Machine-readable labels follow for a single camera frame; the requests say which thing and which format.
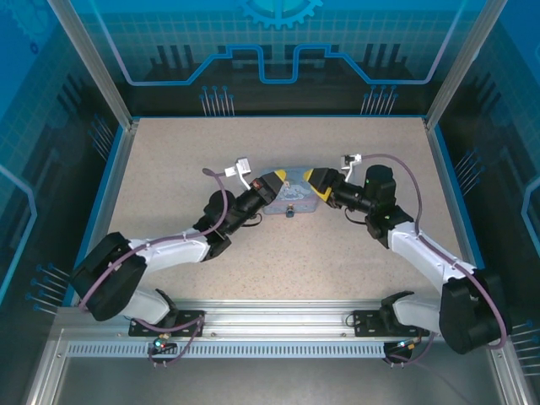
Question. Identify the aluminium mounting rail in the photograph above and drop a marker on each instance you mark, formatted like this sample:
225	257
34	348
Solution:
274	316

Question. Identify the small LED connector board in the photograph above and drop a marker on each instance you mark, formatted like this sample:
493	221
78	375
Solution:
407	345
160	343

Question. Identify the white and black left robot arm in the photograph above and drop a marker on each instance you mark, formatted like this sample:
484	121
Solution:
177	253

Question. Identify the aluminium side rail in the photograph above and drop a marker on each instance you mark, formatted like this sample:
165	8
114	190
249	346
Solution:
107	211

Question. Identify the aluminium frame post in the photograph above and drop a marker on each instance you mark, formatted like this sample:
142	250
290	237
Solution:
95	63
464	59

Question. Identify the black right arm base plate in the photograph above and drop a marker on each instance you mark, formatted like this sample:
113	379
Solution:
367	324

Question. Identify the light blue pouch bag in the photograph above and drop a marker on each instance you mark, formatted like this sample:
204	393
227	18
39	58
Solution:
295	190

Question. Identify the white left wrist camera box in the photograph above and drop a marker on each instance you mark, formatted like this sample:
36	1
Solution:
242	165

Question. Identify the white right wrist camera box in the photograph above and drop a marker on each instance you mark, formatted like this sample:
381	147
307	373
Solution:
352	159

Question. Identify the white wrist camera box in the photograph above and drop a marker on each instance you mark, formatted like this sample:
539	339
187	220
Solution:
242	165
352	159

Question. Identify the grey metal shelf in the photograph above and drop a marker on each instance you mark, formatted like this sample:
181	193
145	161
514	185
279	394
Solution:
274	384

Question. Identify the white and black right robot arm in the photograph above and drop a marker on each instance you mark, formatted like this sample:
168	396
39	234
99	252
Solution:
422	253

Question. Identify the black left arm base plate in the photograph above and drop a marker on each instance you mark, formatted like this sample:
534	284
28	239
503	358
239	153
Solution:
190	322

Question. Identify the blue table edge strip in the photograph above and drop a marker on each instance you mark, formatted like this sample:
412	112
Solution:
457	194
95	215

